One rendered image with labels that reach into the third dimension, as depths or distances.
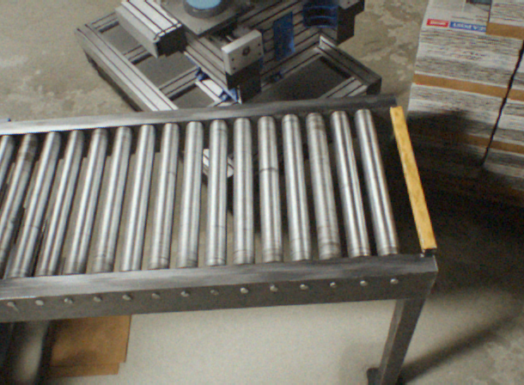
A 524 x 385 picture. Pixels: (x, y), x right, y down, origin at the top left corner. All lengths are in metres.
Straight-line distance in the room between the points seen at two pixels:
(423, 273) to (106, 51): 1.99
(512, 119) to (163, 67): 1.51
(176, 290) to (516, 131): 1.26
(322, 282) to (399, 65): 1.83
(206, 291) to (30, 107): 1.96
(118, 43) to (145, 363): 1.54
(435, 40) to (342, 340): 1.03
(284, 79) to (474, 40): 0.97
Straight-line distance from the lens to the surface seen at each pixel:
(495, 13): 1.71
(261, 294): 1.26
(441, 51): 1.81
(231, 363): 2.00
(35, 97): 3.07
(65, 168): 1.52
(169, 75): 2.61
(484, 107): 1.94
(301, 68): 2.52
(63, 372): 2.15
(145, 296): 1.28
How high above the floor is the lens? 1.87
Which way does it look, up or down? 53 degrees down
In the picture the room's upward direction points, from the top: 7 degrees counter-clockwise
